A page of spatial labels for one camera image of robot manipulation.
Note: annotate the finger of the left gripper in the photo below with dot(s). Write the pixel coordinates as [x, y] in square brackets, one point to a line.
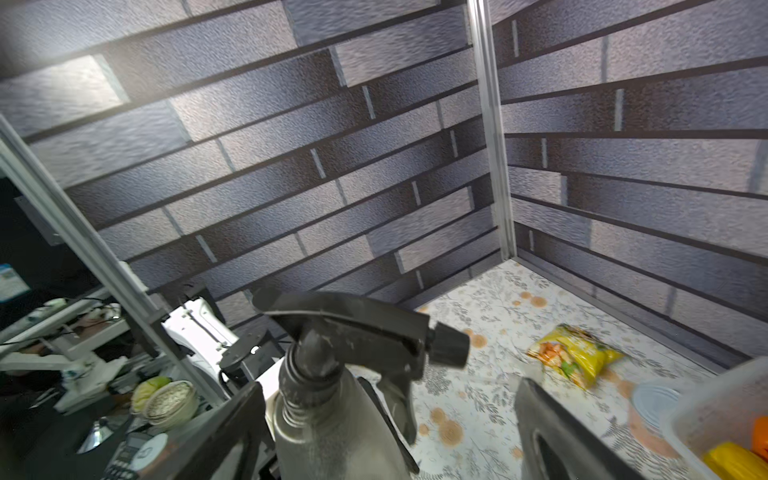
[408, 459]

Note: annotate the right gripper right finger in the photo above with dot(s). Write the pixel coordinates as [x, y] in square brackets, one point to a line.
[556, 445]

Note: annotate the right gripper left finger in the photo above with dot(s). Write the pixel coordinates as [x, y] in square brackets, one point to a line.
[225, 447]

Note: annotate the grey translucent spray bottle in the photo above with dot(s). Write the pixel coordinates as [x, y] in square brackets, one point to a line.
[344, 438]

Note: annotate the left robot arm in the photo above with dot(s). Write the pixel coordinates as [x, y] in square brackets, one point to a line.
[235, 361]

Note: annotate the cream ceramic bowl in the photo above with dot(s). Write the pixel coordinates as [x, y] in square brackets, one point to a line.
[164, 403]

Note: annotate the yellow snack bag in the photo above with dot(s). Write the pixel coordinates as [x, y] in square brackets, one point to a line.
[575, 354]

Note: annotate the tin can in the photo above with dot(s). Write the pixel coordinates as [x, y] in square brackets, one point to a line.
[652, 401]

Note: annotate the black calculator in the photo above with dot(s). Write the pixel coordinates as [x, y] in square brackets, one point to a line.
[119, 467]

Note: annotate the white plastic basket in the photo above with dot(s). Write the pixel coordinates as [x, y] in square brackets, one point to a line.
[723, 409]

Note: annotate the yellow banana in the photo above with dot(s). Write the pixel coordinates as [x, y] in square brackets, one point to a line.
[731, 461]

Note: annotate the left aluminium frame post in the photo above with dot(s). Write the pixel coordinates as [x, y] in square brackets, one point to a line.
[29, 175]

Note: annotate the aluminium frame post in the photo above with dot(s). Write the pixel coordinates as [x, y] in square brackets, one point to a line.
[29, 175]
[487, 74]

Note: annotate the right aluminium frame post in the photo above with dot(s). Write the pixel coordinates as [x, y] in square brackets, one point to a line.
[487, 74]

